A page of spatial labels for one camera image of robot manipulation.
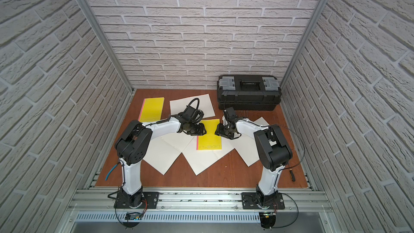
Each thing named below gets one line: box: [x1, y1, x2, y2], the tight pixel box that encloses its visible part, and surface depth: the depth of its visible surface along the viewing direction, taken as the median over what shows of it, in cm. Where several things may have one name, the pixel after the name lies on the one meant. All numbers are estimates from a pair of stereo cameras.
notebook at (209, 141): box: [196, 118, 223, 151], surface depth 96 cm
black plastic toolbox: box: [216, 74, 282, 112], surface depth 100 cm
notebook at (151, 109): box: [138, 97, 165, 123], surface depth 111 cm
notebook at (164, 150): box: [143, 132, 215, 176], surface depth 90 cm
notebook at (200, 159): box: [181, 135, 235, 176], surface depth 90 cm
